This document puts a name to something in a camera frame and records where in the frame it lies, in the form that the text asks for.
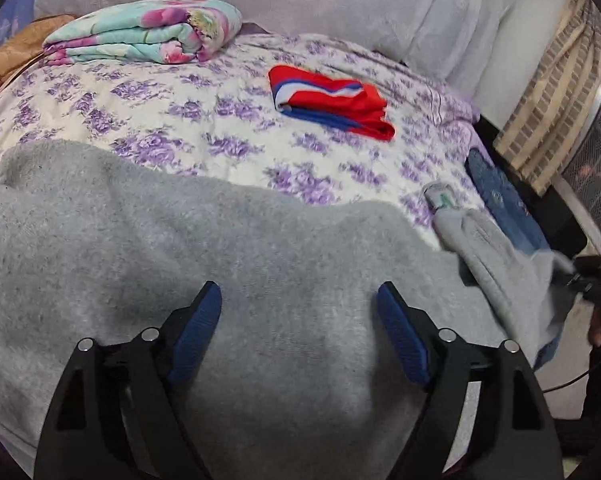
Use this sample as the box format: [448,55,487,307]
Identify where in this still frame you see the grey fleece sweatpants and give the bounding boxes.
[0,141,570,479]

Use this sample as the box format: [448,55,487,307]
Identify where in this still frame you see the blue denim jeans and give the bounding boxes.
[462,148,572,370]

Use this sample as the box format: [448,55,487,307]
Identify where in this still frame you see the beige striped curtain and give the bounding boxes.
[494,0,601,196]

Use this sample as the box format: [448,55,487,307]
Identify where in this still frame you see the red white blue folded garment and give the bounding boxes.
[268,65,395,142]

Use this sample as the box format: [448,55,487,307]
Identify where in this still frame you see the purple floral bed sheet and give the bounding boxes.
[0,35,483,245]

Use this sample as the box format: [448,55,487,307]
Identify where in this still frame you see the orange brown pillow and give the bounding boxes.
[0,14,75,87]

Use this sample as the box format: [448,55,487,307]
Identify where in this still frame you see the teal pink floral folded blanket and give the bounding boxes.
[42,0,243,65]

